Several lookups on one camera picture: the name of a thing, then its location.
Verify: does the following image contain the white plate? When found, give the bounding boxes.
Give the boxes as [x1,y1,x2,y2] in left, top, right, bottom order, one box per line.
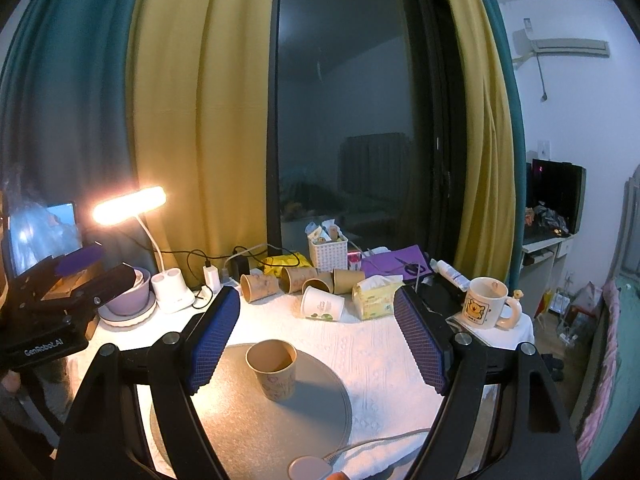
[97,290,158,331]

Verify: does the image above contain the white side desk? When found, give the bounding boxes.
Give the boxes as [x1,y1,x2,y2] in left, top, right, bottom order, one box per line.
[520,234,577,291]

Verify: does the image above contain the dark glass window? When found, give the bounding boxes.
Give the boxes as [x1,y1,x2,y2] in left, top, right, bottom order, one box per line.
[266,0,468,261]

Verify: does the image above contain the white charging puck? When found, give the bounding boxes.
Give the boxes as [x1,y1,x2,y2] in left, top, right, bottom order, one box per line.
[287,455,334,480]

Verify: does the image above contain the yellow curtain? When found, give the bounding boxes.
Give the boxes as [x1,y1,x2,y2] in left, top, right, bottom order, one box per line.
[429,0,517,281]
[126,0,277,281]

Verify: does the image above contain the white tube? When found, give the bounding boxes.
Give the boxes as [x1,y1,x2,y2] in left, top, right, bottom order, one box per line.
[429,258,472,291]

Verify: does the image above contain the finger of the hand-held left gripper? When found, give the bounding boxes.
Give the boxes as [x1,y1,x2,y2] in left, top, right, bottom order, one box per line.
[65,264,138,322]
[52,242,107,286]

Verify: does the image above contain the bed with green sheet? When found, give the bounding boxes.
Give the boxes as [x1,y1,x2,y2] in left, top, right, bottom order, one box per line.
[574,260,640,471]

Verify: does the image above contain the black scissors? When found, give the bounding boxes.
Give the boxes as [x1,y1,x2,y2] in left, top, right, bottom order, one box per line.
[394,254,427,278]

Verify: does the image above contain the teal curtain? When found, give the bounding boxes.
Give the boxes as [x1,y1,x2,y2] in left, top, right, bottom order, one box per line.
[477,0,528,281]
[0,0,151,261]

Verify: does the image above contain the black cable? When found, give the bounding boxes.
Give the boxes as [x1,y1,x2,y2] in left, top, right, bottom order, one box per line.
[150,242,281,311]

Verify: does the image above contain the black power adapter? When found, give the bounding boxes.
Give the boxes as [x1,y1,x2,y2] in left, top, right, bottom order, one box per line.
[227,255,252,281]

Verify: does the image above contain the white tablecloth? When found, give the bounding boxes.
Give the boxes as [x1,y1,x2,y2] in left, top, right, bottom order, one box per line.
[65,272,536,480]

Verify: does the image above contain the yellow packet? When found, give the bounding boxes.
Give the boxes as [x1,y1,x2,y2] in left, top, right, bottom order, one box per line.
[262,252,314,277]

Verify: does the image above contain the white basket with packets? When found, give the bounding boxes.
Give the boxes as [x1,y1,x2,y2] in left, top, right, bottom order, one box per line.
[306,219,350,274]

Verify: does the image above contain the cream cartoon mug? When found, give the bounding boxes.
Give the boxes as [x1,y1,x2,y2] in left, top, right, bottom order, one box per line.
[461,276,522,332]

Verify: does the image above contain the black television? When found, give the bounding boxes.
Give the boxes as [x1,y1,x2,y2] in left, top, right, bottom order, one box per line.
[530,158,588,236]

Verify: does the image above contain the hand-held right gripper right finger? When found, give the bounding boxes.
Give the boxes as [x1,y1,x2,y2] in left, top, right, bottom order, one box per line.
[393,287,583,480]

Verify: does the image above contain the white paper cup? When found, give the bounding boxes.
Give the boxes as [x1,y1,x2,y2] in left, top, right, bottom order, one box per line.
[300,286,346,322]

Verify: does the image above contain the purple folder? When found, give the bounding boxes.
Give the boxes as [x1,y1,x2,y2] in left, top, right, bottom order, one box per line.
[359,244,433,282]

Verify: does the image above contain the tablet screen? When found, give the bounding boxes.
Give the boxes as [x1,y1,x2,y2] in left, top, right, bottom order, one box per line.
[1,202,84,279]

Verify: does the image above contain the yellow tissue pack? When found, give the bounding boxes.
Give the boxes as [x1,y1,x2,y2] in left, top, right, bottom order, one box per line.
[352,280,405,321]

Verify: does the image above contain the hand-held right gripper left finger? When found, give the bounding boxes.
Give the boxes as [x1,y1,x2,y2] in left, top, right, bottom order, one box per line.
[55,286,242,480]

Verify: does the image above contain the white desk lamp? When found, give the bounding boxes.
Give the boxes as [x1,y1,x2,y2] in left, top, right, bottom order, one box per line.
[92,186,197,314]

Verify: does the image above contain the grey round mat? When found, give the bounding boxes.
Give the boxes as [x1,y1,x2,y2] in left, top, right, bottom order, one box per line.
[150,342,354,480]

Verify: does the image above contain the purple bowl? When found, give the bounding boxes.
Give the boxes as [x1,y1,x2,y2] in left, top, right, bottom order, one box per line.
[102,267,152,317]

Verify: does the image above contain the white charger plug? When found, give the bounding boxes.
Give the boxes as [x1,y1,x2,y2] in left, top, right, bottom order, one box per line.
[202,260,224,294]

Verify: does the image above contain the white air conditioner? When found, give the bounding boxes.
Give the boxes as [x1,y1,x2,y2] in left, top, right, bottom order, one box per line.
[512,26,612,62]

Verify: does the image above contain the brown paper cup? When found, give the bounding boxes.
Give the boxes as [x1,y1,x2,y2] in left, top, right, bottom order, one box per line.
[245,339,297,402]
[279,265,319,294]
[332,268,366,295]
[240,272,280,304]
[301,277,334,296]

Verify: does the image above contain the grey charging cable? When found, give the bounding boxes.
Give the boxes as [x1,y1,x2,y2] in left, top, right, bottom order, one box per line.
[322,435,431,466]

